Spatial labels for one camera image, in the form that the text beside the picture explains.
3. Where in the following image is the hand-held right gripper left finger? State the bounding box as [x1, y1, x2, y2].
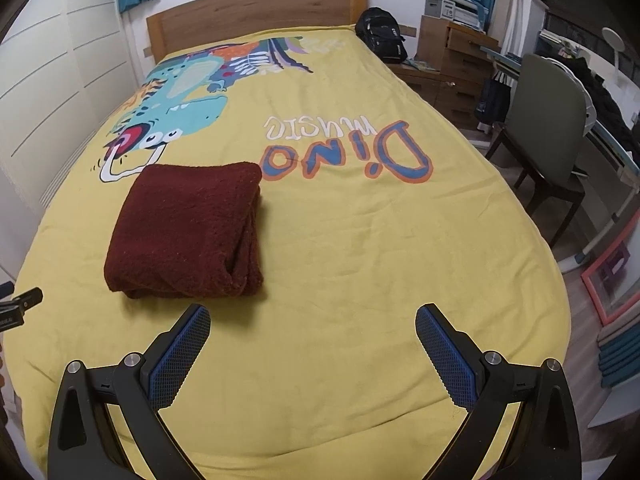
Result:
[47, 303, 212, 480]

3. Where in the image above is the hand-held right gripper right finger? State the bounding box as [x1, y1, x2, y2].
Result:
[416, 303, 583, 480]

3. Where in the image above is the maroon knit sweater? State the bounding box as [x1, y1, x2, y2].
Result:
[104, 161, 265, 300]

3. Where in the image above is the yellow printed blanket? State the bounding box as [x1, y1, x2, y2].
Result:
[5, 27, 572, 480]

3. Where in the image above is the stack of teal panels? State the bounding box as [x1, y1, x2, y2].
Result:
[596, 317, 640, 388]

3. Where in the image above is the white board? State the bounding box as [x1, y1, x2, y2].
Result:
[587, 375, 640, 428]

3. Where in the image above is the white wardrobe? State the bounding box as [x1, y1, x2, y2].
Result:
[0, 0, 151, 281]

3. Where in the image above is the dark tote bag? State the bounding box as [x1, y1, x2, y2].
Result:
[475, 72, 513, 133]

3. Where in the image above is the grey chair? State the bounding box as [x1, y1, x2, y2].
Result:
[486, 53, 591, 248]

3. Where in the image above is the wooden dresser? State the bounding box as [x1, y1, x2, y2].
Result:
[417, 15, 501, 126]

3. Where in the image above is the wooden nightstand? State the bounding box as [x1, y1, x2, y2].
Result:
[387, 57, 443, 106]

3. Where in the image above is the black jacket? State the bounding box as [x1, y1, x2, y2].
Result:
[562, 57, 636, 133]

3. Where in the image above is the black backpack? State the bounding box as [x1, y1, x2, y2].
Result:
[354, 7, 407, 65]

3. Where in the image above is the white printer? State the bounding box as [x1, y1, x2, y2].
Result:
[424, 0, 488, 28]

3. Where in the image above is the wooden headboard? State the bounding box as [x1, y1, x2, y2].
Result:
[145, 0, 369, 63]

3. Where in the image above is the white desk lamp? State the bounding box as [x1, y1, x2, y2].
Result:
[601, 26, 628, 78]

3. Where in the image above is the pink picture frame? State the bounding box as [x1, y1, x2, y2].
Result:
[581, 220, 640, 326]

